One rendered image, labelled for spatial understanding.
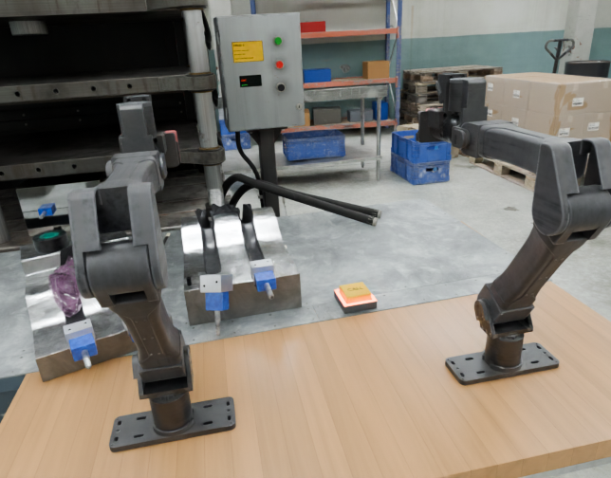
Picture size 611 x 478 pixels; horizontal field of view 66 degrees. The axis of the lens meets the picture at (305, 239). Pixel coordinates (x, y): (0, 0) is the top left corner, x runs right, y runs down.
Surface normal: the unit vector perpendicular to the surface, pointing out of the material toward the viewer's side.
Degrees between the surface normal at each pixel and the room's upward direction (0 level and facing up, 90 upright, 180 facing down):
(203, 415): 0
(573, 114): 83
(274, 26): 90
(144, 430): 0
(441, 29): 90
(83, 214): 63
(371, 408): 0
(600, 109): 83
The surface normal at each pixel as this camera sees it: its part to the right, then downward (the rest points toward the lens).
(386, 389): -0.05, -0.92
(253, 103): 0.23, 0.37
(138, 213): 0.16, -0.08
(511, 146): -0.98, 0.07
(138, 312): 0.20, 0.78
